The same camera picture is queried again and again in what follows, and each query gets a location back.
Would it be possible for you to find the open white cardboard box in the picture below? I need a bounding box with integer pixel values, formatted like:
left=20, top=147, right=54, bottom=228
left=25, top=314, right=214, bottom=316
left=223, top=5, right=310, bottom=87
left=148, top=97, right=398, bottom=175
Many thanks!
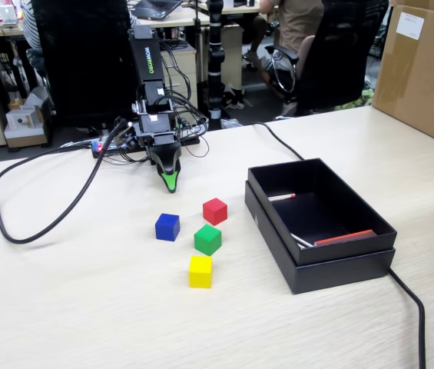
left=20, top=86, right=51, bottom=113

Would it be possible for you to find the black mesh office chair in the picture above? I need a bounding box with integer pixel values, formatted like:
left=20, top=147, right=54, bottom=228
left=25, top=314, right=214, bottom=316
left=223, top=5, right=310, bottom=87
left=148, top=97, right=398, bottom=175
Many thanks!
left=30, top=0, right=143, bottom=130

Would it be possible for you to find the thick black table cable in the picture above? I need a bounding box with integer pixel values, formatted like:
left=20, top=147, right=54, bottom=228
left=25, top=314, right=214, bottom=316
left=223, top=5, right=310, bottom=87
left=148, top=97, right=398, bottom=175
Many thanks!
left=253, top=121, right=427, bottom=369

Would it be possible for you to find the thick black camera cable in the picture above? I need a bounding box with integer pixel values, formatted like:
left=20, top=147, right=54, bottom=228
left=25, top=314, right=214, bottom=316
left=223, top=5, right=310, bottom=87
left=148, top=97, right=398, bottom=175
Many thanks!
left=0, top=118, right=131, bottom=245

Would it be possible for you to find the large brown cardboard box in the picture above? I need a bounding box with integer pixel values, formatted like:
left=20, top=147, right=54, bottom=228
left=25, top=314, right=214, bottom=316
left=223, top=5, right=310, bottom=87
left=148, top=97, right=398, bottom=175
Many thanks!
left=371, top=0, right=434, bottom=153

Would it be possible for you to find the green wooden cube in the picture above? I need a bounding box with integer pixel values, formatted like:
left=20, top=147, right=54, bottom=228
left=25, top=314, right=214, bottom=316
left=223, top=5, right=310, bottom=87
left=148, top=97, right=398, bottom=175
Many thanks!
left=193, top=224, right=223, bottom=257

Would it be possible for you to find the yellow wooden cube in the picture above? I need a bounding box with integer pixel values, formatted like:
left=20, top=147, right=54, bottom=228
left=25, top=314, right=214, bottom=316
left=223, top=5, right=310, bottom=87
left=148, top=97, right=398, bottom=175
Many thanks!
left=188, top=255, right=214, bottom=289

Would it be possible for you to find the blue wooden cube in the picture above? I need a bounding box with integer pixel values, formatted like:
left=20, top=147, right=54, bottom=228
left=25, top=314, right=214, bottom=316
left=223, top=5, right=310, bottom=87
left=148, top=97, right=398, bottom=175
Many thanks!
left=154, top=213, right=181, bottom=242

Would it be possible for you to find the green patterned bag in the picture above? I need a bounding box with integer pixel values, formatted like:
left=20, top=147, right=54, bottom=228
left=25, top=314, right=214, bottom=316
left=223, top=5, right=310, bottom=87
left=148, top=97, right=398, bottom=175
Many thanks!
left=333, top=87, right=375, bottom=112

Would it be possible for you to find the black vertical pole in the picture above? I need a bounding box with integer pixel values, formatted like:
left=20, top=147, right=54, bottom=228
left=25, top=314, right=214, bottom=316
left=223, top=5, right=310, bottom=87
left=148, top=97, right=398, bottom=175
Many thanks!
left=205, top=0, right=226, bottom=120

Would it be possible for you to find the black box lid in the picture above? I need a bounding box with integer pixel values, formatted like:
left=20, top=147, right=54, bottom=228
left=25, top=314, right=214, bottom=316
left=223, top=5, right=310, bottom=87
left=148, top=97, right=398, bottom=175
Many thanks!
left=244, top=180, right=396, bottom=296

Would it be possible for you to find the person in beige shirt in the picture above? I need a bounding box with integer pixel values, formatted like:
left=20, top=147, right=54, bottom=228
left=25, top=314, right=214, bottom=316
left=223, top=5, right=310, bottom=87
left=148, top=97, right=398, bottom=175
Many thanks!
left=241, top=0, right=325, bottom=65

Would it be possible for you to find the red wooden cube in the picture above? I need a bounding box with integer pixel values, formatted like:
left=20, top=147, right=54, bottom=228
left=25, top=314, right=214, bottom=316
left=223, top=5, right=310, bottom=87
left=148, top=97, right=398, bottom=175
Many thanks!
left=202, top=198, right=228, bottom=227

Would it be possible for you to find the black cardboard box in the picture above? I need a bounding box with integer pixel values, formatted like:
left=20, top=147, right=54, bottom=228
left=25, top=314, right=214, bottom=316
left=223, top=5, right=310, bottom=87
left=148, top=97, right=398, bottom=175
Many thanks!
left=247, top=156, right=398, bottom=266

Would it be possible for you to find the white box with round hole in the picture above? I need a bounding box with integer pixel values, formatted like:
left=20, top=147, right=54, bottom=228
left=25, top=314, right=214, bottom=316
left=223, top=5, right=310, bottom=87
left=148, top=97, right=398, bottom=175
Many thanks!
left=5, top=109, right=37, bottom=130

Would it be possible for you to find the black office chair chrome armrest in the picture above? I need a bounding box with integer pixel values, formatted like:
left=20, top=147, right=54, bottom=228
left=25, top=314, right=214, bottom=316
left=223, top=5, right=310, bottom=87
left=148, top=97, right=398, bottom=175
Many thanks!
left=265, top=0, right=390, bottom=116

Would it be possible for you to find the black laptop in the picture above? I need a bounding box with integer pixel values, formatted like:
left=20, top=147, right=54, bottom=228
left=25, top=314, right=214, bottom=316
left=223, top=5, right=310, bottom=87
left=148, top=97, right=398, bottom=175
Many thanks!
left=130, top=0, right=184, bottom=21

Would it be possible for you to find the white shipping label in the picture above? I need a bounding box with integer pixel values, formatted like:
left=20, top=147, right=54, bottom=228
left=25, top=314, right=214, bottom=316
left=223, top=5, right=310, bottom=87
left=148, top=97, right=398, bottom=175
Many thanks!
left=397, top=11, right=426, bottom=39

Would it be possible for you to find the person in striped shirt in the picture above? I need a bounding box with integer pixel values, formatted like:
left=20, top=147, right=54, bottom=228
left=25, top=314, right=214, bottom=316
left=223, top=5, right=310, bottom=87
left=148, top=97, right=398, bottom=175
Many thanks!
left=22, top=0, right=143, bottom=70

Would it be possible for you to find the beige office desk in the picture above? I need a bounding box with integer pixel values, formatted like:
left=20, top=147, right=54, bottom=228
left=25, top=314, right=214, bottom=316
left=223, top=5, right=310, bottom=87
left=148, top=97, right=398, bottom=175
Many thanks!
left=0, top=3, right=212, bottom=42

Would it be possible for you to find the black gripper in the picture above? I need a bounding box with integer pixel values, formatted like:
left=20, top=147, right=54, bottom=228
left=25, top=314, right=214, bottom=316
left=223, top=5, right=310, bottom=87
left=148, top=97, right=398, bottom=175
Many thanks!
left=134, top=113, right=183, bottom=193

